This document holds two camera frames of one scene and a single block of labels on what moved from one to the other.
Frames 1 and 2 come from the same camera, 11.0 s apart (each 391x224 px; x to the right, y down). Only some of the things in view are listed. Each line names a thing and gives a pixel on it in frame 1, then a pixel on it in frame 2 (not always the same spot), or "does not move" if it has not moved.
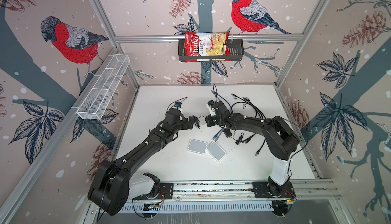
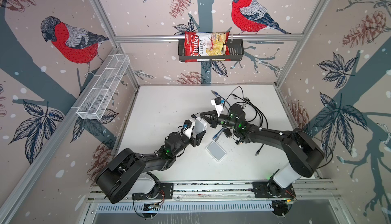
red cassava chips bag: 201,46 does not move
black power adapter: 227,133 does not move
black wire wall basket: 236,51 does not move
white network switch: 197,146 → 200,125
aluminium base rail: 305,190 does not move
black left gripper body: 186,126 → 191,141
